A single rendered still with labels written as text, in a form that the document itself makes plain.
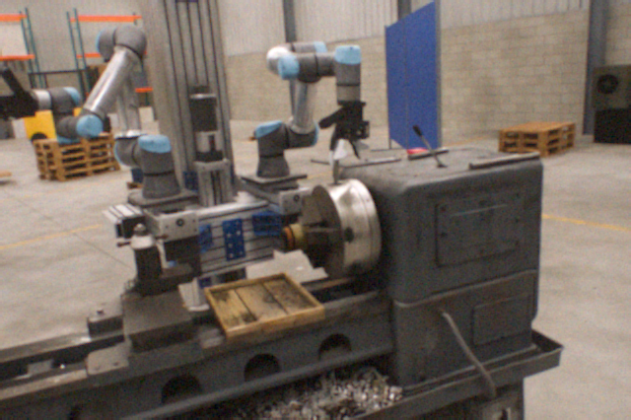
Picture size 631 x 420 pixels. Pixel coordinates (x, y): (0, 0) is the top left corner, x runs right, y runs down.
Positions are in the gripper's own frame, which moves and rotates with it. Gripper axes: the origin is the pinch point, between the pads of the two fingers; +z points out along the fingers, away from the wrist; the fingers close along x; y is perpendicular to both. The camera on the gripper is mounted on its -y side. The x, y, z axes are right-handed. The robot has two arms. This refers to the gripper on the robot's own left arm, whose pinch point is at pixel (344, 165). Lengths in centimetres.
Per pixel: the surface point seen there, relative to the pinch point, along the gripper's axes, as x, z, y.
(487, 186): 29.9, 9.4, 35.2
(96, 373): -79, 38, -21
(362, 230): -5.8, 17.8, 10.4
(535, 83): 1075, 102, -260
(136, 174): 319, 173, -626
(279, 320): -34, 39, 0
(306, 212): -6.2, 16.2, -11.3
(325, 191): -4.9, 8.2, -3.8
